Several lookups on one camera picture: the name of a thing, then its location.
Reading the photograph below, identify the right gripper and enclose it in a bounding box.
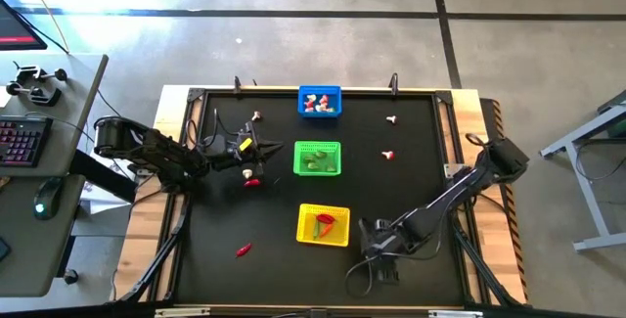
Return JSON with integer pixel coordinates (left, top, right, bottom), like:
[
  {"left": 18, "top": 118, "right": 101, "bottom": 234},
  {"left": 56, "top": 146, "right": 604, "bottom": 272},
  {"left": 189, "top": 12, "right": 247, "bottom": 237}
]
[{"left": 360, "top": 218, "right": 412, "bottom": 286}]

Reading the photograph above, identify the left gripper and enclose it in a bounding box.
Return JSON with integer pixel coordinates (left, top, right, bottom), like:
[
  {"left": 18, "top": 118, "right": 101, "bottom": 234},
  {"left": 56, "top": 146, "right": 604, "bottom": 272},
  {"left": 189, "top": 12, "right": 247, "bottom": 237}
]
[{"left": 213, "top": 119, "right": 285, "bottom": 179}]

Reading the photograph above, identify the yellow plastic basket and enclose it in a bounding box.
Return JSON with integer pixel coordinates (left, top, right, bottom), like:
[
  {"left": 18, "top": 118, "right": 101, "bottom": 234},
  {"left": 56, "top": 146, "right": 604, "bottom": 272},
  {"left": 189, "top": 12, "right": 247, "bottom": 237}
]
[{"left": 295, "top": 203, "right": 351, "bottom": 249}]

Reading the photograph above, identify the blue plastic basket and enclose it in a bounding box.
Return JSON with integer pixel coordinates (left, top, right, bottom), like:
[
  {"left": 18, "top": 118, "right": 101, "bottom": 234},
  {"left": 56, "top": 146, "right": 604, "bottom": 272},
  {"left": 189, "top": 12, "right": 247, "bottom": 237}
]
[{"left": 297, "top": 84, "right": 342, "bottom": 119}]

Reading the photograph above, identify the green plastic basket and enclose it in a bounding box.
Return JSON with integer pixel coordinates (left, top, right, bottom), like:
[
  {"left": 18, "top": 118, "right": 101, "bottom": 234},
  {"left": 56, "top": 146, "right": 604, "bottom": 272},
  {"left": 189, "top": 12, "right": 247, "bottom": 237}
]
[{"left": 292, "top": 140, "right": 342, "bottom": 178}]

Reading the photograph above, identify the black diagonal strut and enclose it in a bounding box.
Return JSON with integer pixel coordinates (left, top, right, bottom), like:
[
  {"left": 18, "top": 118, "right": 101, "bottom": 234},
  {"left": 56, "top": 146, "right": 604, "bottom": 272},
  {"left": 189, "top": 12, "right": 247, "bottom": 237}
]
[
  {"left": 452, "top": 219, "right": 522, "bottom": 307},
  {"left": 119, "top": 209, "right": 190, "bottom": 303}
]

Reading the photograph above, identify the black table mat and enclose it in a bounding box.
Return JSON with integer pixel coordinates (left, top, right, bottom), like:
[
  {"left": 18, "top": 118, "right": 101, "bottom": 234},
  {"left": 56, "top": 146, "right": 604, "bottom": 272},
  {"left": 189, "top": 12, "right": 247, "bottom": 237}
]
[{"left": 176, "top": 93, "right": 464, "bottom": 307}]

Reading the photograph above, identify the yellow-black hazard strip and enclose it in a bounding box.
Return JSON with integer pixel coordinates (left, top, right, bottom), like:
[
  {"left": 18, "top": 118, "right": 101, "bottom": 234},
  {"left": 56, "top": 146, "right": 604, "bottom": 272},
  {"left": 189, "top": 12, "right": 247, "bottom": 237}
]
[{"left": 491, "top": 98, "right": 530, "bottom": 303}]

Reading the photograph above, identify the white paper sheet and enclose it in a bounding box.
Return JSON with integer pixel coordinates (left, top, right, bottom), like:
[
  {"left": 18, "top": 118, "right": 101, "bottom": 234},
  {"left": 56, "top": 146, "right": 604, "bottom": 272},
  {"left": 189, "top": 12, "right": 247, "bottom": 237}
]
[{"left": 77, "top": 180, "right": 146, "bottom": 217}]

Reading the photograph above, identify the grey office desk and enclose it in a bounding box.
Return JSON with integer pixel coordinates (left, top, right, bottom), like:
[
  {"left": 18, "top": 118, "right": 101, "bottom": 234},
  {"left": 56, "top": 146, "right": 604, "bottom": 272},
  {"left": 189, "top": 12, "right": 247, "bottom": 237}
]
[{"left": 0, "top": 53, "right": 110, "bottom": 178}]

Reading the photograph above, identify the grey metal stand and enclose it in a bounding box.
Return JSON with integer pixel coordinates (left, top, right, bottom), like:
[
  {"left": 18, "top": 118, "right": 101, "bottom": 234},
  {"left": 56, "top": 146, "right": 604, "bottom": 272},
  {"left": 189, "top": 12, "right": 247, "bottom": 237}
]
[{"left": 539, "top": 90, "right": 626, "bottom": 253}]

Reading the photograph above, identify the black computer mouse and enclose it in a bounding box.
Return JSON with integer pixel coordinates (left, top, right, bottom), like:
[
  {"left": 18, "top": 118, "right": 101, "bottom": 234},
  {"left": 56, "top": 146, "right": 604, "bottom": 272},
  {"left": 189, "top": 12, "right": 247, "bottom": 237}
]
[{"left": 32, "top": 176, "right": 65, "bottom": 221}]

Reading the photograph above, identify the black desk clamp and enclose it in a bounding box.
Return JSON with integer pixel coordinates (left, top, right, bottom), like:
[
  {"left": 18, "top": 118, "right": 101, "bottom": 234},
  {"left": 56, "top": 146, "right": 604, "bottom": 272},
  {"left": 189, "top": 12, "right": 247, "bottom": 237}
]
[
  {"left": 13, "top": 63, "right": 68, "bottom": 87},
  {"left": 5, "top": 81, "right": 64, "bottom": 108}
]

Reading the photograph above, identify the backlit black keyboard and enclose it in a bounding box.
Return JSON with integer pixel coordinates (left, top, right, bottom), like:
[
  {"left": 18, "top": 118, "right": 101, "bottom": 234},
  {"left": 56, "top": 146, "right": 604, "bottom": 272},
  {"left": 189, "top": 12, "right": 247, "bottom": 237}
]
[{"left": 0, "top": 115, "right": 54, "bottom": 169}]

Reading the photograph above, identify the black computer monitor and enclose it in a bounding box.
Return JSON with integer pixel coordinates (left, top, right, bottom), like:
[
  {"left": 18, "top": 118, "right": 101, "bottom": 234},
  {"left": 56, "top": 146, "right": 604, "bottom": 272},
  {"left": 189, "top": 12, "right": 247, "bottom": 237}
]
[{"left": 0, "top": 0, "right": 49, "bottom": 53}]

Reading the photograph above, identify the silver metal bracket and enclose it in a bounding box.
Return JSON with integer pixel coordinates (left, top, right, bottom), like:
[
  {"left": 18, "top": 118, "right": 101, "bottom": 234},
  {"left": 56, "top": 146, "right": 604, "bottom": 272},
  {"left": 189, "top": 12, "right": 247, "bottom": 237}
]
[
  {"left": 427, "top": 309, "right": 485, "bottom": 318},
  {"left": 154, "top": 307, "right": 212, "bottom": 318}
]

